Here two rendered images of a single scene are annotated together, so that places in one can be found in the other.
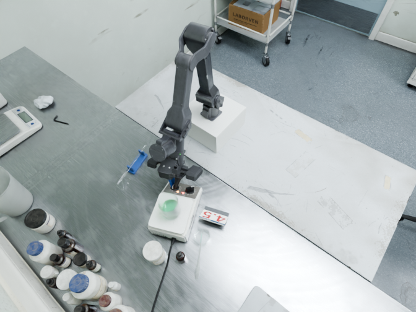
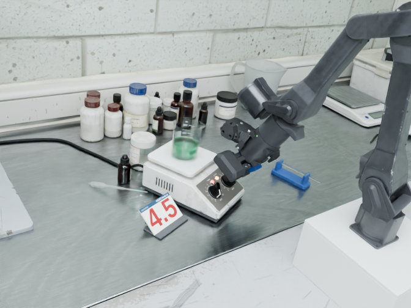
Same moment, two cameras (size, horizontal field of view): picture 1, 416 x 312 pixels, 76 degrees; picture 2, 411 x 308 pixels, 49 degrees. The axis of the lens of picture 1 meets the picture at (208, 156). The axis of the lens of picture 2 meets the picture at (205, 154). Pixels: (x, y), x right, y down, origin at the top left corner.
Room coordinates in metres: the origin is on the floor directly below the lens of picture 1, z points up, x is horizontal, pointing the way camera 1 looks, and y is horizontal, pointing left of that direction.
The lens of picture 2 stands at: (0.49, -0.72, 1.48)
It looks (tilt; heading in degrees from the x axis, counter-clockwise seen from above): 29 degrees down; 98
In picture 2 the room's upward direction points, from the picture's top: 8 degrees clockwise
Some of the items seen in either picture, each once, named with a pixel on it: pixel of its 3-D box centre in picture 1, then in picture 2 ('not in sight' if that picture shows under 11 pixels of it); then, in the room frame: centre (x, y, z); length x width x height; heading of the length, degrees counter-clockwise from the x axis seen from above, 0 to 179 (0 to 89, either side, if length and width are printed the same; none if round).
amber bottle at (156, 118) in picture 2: (92, 265); (158, 118); (0.19, 0.39, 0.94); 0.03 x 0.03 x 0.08
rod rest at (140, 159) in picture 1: (136, 161); (292, 173); (0.58, 0.28, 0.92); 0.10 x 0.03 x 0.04; 150
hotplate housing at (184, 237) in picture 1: (175, 210); (190, 177); (0.35, 0.13, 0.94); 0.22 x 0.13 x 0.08; 161
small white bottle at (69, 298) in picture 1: (72, 298); not in sight; (0.10, 0.43, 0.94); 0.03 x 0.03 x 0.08
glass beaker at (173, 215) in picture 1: (169, 205); (187, 140); (0.33, 0.13, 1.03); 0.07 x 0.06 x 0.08; 4
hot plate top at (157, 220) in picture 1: (171, 212); (183, 156); (0.33, 0.13, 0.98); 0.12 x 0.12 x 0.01; 71
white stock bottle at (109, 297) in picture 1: (109, 301); (113, 120); (0.09, 0.32, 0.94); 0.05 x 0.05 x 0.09
